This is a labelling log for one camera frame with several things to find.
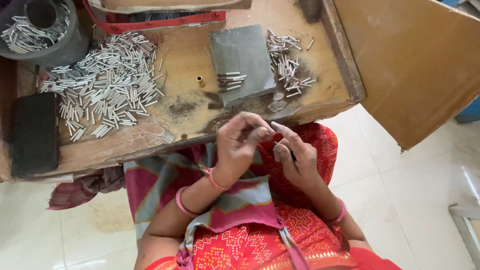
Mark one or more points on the pink bangle with red thread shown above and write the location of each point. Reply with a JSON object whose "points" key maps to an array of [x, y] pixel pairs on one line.
{"points": [[339, 214]]}

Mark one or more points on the person's left hand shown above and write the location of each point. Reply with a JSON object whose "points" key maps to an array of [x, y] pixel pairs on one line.
{"points": [[234, 150]]}

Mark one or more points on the small scattered pile of tubes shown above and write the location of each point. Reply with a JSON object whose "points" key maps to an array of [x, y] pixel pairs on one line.
{"points": [[287, 65]]}

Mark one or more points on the heap of tubes in tub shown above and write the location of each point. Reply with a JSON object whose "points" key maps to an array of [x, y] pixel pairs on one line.
{"points": [[22, 37]]}

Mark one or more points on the pink and grey scarf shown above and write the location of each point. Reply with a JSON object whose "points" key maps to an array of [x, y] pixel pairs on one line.
{"points": [[161, 183]]}

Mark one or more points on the grey stone slab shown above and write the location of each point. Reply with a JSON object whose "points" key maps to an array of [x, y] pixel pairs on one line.
{"points": [[242, 62]]}

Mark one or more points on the person's right hand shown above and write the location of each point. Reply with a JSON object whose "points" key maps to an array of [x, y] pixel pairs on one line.
{"points": [[300, 165]]}

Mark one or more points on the blue crate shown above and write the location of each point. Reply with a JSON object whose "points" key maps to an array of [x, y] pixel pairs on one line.
{"points": [[468, 114]]}

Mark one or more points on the black rectangular block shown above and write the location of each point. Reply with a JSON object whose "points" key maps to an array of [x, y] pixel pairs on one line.
{"points": [[34, 135]]}

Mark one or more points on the short row of silver tubes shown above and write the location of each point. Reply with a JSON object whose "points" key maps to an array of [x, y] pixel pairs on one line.
{"points": [[230, 80]]}

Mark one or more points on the large pile of silver tubes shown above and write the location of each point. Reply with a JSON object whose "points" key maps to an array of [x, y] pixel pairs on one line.
{"points": [[107, 84]]}

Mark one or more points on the grey round plastic tub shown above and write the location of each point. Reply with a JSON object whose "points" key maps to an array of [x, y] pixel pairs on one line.
{"points": [[71, 45]]}

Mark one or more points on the red patterned dress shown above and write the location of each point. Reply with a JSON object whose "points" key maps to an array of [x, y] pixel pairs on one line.
{"points": [[318, 150]]}

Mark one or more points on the brown cardboard sheet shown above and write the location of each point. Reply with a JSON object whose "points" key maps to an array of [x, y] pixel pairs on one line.
{"points": [[416, 67]]}

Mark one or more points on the thin pink wrist bangle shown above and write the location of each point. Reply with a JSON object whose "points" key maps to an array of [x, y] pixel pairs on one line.
{"points": [[215, 182]]}

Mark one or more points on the grey metal frame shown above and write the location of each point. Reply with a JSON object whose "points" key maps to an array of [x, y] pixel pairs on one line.
{"points": [[465, 225]]}

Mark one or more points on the short brass tube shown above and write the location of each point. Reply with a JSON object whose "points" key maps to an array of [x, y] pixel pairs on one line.
{"points": [[200, 81]]}

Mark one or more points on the maroon hanging cloth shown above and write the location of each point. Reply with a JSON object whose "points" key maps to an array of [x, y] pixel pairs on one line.
{"points": [[90, 187]]}

